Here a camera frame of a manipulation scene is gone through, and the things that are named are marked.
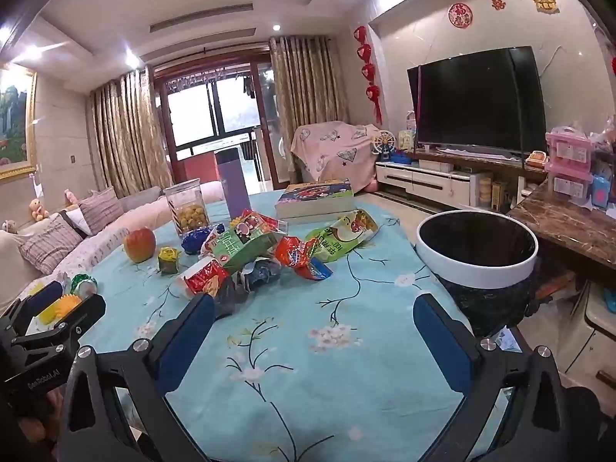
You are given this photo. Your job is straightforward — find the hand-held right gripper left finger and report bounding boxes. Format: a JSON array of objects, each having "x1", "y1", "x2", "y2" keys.
[{"x1": 58, "y1": 293, "x2": 217, "y2": 462}]

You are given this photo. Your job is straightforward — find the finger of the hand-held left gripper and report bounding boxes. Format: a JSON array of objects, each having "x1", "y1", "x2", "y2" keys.
[
  {"x1": 0, "y1": 282, "x2": 64, "y2": 336},
  {"x1": 12, "y1": 293, "x2": 107, "y2": 362}
]

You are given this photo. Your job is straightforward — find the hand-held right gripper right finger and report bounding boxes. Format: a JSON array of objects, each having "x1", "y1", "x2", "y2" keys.
[{"x1": 412, "y1": 293, "x2": 573, "y2": 462}]

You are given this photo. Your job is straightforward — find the dark grey foil wrapper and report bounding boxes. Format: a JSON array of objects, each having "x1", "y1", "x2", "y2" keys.
[{"x1": 212, "y1": 276, "x2": 251, "y2": 318}]

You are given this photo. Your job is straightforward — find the red and white snack packet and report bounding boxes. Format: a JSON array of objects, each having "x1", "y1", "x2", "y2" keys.
[{"x1": 177, "y1": 257, "x2": 232, "y2": 299}]

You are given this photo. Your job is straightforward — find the yellow-orange foam fruit net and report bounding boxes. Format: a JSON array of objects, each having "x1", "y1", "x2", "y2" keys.
[
  {"x1": 158, "y1": 246, "x2": 182, "y2": 275},
  {"x1": 62, "y1": 296, "x2": 92, "y2": 318}
]

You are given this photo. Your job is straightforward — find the white round bin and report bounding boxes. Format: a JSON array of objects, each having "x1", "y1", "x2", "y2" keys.
[{"x1": 415, "y1": 210, "x2": 538, "y2": 294}]

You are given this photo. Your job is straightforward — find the blue foil wrapper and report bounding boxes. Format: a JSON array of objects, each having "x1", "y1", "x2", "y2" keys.
[
  {"x1": 182, "y1": 224, "x2": 227, "y2": 257},
  {"x1": 238, "y1": 259, "x2": 285, "y2": 294}
]

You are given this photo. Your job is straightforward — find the printed drink carton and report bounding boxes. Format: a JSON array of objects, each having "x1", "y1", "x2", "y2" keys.
[{"x1": 209, "y1": 224, "x2": 285, "y2": 274}]

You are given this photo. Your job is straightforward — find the red printed snack packet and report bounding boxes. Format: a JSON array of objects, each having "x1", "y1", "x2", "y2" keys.
[{"x1": 230, "y1": 209, "x2": 280, "y2": 241}]

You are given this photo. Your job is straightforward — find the red snack wrapper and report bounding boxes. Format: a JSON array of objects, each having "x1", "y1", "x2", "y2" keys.
[{"x1": 274, "y1": 235, "x2": 318, "y2": 270}]

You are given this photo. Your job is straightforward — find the green spouted juice pouch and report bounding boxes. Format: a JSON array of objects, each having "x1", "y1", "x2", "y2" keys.
[{"x1": 301, "y1": 209, "x2": 381, "y2": 263}]

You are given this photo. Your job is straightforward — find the yellow foam piece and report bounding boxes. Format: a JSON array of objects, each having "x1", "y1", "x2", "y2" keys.
[{"x1": 31, "y1": 305, "x2": 65, "y2": 328}]

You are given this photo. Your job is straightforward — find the green drink can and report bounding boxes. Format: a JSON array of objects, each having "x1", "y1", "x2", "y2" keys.
[{"x1": 70, "y1": 273, "x2": 99, "y2": 299}]

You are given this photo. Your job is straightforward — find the striped pink cushion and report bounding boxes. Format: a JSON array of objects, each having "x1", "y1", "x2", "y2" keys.
[
  {"x1": 19, "y1": 214, "x2": 82, "y2": 275},
  {"x1": 77, "y1": 187, "x2": 127, "y2": 236}
]

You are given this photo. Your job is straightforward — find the pink sofa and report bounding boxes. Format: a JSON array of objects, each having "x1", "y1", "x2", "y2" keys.
[{"x1": 0, "y1": 180, "x2": 227, "y2": 313}]

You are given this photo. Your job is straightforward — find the red yellow apple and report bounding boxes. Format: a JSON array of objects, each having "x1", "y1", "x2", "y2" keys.
[{"x1": 122, "y1": 227, "x2": 157, "y2": 264}]

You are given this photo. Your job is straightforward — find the teal floral tablecloth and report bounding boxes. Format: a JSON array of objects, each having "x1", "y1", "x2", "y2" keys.
[{"x1": 2, "y1": 187, "x2": 516, "y2": 462}]

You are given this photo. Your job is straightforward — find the clear jar of popcorn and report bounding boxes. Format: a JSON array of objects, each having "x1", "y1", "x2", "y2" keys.
[{"x1": 165, "y1": 178, "x2": 210, "y2": 236}]

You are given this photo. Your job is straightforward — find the purple thermos bottle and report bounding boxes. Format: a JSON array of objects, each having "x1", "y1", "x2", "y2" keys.
[{"x1": 214, "y1": 148, "x2": 251, "y2": 219}]

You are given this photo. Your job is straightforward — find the white television cabinet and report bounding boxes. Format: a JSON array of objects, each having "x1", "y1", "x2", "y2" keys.
[{"x1": 375, "y1": 147, "x2": 549, "y2": 215}]

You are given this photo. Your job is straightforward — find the brown marble side table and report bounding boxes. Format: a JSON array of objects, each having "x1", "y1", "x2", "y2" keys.
[{"x1": 507, "y1": 173, "x2": 616, "y2": 270}]

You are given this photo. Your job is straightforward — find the book with white pages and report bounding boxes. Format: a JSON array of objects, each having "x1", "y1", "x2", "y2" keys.
[{"x1": 276, "y1": 202, "x2": 357, "y2": 225}]

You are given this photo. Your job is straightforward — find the gold framed landscape painting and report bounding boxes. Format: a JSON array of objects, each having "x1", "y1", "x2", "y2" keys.
[{"x1": 0, "y1": 65, "x2": 38, "y2": 181}]

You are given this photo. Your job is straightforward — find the beige patterned curtain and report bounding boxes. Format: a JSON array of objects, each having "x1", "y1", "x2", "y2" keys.
[
  {"x1": 87, "y1": 70, "x2": 169, "y2": 198},
  {"x1": 268, "y1": 35, "x2": 350, "y2": 192}
]

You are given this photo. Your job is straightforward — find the thick colourful cover book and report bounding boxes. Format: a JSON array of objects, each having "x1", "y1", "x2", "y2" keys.
[{"x1": 274, "y1": 179, "x2": 355, "y2": 215}]

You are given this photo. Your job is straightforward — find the pink lidded storage box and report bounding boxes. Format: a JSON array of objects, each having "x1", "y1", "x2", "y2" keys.
[
  {"x1": 546, "y1": 161, "x2": 593, "y2": 200},
  {"x1": 546, "y1": 126, "x2": 593, "y2": 167}
]

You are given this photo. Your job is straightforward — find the colourful toy house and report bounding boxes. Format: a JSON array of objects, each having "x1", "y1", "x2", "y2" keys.
[{"x1": 399, "y1": 110, "x2": 419, "y2": 152}]

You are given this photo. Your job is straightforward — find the toy ferris wheel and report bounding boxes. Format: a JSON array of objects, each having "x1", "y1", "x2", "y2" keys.
[{"x1": 370, "y1": 130, "x2": 396, "y2": 162}]

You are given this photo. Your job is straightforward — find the blue case with pink heart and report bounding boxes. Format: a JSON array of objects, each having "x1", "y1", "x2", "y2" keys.
[{"x1": 591, "y1": 176, "x2": 612, "y2": 210}]

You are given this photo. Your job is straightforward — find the pink printed cover cloth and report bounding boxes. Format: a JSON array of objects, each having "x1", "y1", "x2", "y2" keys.
[{"x1": 289, "y1": 120, "x2": 381, "y2": 184}]

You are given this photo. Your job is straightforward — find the wooden framed balcony door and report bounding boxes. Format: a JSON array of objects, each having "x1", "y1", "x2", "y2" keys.
[{"x1": 151, "y1": 55, "x2": 282, "y2": 188}]

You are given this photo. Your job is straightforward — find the black flat television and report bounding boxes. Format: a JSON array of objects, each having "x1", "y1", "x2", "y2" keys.
[{"x1": 407, "y1": 45, "x2": 547, "y2": 157}]

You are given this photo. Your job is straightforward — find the round red wall decal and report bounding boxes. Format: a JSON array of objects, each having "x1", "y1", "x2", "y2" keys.
[{"x1": 447, "y1": 2, "x2": 472, "y2": 28}]

